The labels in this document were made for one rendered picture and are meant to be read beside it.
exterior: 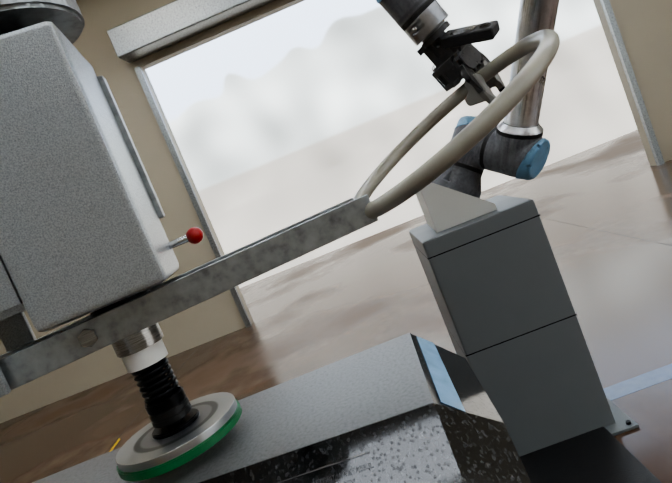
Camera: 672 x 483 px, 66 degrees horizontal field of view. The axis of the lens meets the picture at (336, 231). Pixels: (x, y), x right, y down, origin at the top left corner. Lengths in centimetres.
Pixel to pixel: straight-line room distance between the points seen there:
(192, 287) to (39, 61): 40
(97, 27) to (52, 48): 566
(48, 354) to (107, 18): 577
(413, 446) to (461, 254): 110
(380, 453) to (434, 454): 8
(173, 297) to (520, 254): 126
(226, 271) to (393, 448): 37
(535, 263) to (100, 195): 142
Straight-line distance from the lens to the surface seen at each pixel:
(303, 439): 85
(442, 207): 183
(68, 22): 101
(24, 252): 87
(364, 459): 79
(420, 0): 118
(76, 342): 92
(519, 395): 198
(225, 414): 93
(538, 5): 175
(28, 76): 89
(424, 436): 78
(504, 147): 183
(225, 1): 584
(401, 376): 91
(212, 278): 87
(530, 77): 84
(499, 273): 184
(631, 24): 666
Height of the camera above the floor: 115
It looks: 5 degrees down
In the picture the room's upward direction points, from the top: 22 degrees counter-clockwise
